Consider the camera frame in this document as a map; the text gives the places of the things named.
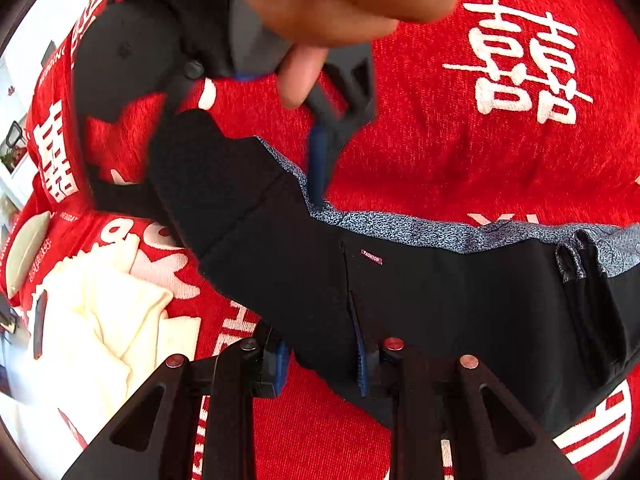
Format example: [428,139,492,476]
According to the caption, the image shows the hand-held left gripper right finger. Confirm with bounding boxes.
[349,294,583,480]

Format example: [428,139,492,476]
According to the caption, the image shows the cream cloth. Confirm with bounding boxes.
[7,242,202,453]

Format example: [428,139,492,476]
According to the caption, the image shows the black pants with floral stripes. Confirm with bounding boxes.
[147,107,640,436]

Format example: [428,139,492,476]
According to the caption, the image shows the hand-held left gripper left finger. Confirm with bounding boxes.
[62,326,291,480]

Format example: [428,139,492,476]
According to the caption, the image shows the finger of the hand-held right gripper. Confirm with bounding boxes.
[300,42,378,211]
[160,60,206,121]

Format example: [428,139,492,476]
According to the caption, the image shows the red printed blanket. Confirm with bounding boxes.
[0,0,640,480]

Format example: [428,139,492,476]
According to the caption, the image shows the pale oval object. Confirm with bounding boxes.
[5,210,52,297]

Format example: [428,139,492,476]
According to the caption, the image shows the dark slim object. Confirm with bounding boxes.
[32,289,49,361]

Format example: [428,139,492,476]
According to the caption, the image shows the white shelf unit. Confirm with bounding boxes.
[0,40,56,206]

